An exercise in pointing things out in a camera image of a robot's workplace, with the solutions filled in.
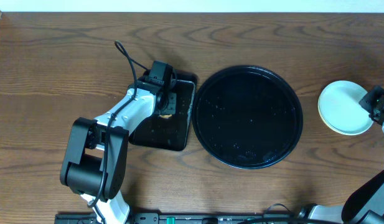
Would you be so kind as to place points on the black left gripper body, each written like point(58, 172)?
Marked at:
point(170, 104)

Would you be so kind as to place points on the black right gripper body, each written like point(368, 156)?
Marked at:
point(373, 98)

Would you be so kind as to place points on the pale green plate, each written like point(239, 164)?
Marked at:
point(339, 104)

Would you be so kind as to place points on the yellow green scrub sponge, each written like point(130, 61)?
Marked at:
point(165, 116)

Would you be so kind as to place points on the yellow plastic plate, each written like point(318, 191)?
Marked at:
point(327, 124)

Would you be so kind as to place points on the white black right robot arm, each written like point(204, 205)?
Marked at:
point(366, 204)

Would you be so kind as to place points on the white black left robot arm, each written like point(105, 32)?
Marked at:
point(95, 158)

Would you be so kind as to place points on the black rectangular water tray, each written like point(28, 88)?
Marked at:
point(170, 134)

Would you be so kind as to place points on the round black serving tray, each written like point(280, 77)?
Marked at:
point(247, 117)

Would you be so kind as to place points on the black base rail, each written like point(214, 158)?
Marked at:
point(154, 218)

